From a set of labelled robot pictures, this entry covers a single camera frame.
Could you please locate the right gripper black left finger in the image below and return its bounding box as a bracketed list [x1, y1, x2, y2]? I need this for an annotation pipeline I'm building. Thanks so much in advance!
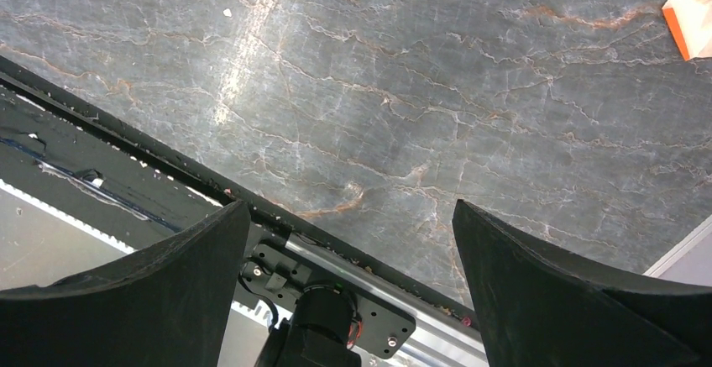
[1, 202, 250, 366]

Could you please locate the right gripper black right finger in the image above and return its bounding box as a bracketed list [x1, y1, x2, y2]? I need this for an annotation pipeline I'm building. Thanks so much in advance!
[452, 200, 711, 366]

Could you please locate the wooden holder block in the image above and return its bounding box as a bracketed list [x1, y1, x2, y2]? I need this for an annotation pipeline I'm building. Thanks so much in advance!
[662, 0, 711, 60]

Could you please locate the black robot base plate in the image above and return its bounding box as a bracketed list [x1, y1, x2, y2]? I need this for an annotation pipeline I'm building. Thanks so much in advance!
[1, 60, 478, 332]

